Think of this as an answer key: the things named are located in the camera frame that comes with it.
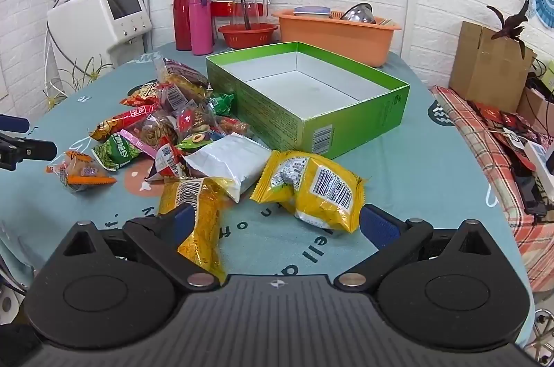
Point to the red plaid cloth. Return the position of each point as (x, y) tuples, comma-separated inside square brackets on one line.
[(476, 141)]

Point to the red plastic basin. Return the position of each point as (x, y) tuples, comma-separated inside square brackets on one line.
[(246, 40)]

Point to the red thermos jug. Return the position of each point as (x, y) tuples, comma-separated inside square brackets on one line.
[(181, 11)]

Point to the dark stirring stick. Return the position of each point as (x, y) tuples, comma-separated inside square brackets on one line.
[(246, 14)]

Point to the white snack packet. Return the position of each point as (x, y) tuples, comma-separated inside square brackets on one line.
[(229, 163)]

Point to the dark red plant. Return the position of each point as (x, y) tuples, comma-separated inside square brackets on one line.
[(510, 22)]

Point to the red packet white print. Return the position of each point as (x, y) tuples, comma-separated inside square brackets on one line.
[(136, 102)]

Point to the green date snack packet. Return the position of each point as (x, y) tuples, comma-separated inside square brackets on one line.
[(199, 141)]

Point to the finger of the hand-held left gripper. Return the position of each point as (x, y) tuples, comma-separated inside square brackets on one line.
[(15, 123), (37, 150)]

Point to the pink slim snack packet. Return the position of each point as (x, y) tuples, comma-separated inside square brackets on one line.
[(138, 141)]

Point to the golden clear snack packet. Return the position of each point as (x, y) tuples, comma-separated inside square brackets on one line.
[(203, 228)]

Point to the orange clear snack packet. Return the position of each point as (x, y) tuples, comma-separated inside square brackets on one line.
[(78, 172)]

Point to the small green snack packet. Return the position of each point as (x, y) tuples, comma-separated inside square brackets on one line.
[(221, 103)]

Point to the large cardboard box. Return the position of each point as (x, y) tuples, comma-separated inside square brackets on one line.
[(484, 63)]

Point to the red noodle snack packet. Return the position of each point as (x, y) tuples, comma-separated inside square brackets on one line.
[(125, 120)]

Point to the white machine with screen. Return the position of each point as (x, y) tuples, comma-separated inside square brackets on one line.
[(86, 24)]

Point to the orange plastic basin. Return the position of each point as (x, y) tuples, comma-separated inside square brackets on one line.
[(329, 42)]

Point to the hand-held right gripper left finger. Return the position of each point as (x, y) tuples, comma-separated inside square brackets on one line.
[(185, 224)]

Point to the blue lidded container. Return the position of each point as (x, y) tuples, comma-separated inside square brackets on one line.
[(314, 11)]

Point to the clear orange candy packet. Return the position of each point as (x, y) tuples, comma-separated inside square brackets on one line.
[(233, 126)]

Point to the dark red snack packet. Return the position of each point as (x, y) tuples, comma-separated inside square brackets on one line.
[(166, 159)]

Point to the clear cracker packet dark label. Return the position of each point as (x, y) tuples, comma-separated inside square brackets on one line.
[(181, 83)]

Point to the yellow snack packet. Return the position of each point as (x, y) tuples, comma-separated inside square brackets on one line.
[(324, 180)]

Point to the steel bowl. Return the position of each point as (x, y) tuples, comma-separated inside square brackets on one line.
[(357, 14)]

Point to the clear nut snack packet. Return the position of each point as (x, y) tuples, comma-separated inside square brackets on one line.
[(156, 131)]

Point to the green cardboard box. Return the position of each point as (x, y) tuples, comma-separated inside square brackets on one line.
[(268, 115)]

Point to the pink bottle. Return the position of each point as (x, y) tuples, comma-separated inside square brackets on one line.
[(200, 24)]

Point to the glass pitcher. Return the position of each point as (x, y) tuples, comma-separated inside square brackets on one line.
[(257, 9)]

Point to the clear packet red label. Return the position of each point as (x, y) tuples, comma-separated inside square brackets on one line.
[(194, 119)]

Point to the small cardboard box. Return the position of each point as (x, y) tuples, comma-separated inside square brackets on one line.
[(534, 107)]

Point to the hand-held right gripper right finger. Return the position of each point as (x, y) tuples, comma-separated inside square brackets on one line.
[(381, 226)]

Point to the white power strip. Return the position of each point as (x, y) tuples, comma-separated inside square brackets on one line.
[(539, 159)]

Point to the teal printed tablecloth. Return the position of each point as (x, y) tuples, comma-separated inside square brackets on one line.
[(433, 176)]

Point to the light green box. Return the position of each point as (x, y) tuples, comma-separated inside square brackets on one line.
[(550, 74)]

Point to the green pea snack packet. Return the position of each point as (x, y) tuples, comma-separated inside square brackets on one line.
[(117, 152)]

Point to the red paper envelopes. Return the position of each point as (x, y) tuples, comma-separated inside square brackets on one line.
[(497, 120)]

